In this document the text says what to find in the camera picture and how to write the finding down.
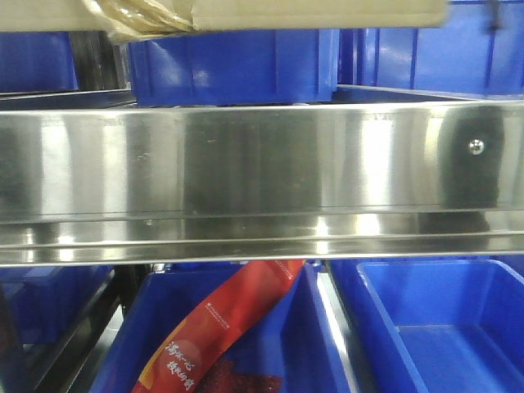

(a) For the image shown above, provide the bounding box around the blue bin upper left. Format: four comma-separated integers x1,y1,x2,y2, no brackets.
1,32,79,93

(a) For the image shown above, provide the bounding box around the blue bin with snack bag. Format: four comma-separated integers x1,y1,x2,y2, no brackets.
89,264,350,392

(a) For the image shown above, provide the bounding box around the blue bin upper right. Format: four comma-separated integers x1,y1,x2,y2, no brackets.
338,1,523,96

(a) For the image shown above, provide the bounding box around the stainless steel shelf rail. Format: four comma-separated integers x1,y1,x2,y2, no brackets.
1,101,523,267

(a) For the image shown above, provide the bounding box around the blue bin lower left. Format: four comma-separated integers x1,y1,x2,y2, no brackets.
1,265,112,344

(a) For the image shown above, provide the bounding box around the empty blue bin lower right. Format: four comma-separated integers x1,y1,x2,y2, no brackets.
330,258,523,392

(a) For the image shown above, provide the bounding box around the brown cardboard carton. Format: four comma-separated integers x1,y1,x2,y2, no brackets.
1,0,448,43

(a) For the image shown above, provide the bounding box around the red snack bag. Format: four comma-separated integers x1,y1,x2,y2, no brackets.
132,260,305,392

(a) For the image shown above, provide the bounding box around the blue bin upper middle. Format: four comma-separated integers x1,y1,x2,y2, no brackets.
129,29,340,106

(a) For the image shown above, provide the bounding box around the shelf rail screw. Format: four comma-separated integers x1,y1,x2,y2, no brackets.
468,138,486,156

